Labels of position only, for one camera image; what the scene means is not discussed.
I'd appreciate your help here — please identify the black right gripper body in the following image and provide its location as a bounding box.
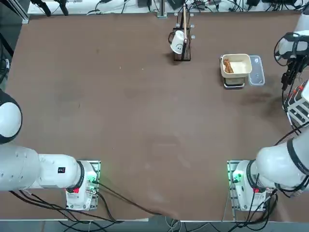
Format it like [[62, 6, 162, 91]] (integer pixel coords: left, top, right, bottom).
[[286, 59, 305, 82]]

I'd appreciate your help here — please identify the brown chicken drumstick toy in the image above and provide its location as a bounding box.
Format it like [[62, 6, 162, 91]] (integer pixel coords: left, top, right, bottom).
[[223, 59, 234, 74]]

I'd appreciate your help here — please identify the black digital kitchen scale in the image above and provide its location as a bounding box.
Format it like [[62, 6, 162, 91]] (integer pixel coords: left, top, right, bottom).
[[223, 74, 246, 89]]

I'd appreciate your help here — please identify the clear plastic container lid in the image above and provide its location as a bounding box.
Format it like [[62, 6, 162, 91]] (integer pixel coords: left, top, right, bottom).
[[248, 55, 266, 87]]

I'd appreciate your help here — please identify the cream plastic weighing tray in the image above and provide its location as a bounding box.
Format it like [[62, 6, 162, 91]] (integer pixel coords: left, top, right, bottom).
[[220, 53, 253, 78]]

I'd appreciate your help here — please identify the white smiley mug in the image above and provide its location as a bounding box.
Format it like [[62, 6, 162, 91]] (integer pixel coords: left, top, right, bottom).
[[168, 30, 187, 55]]

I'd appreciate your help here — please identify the black tripod leg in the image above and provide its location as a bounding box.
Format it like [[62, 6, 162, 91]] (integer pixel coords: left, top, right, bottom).
[[31, 0, 52, 17], [56, 0, 69, 16]]

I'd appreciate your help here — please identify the black wire cup rack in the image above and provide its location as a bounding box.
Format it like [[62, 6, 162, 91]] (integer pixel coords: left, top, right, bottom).
[[173, 3, 196, 61]]

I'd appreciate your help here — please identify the aluminium camera post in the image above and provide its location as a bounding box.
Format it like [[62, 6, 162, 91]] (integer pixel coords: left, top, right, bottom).
[[157, 0, 168, 18]]

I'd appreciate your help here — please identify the black base cable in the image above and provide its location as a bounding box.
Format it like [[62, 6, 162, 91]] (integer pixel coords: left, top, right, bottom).
[[95, 181, 169, 217]]

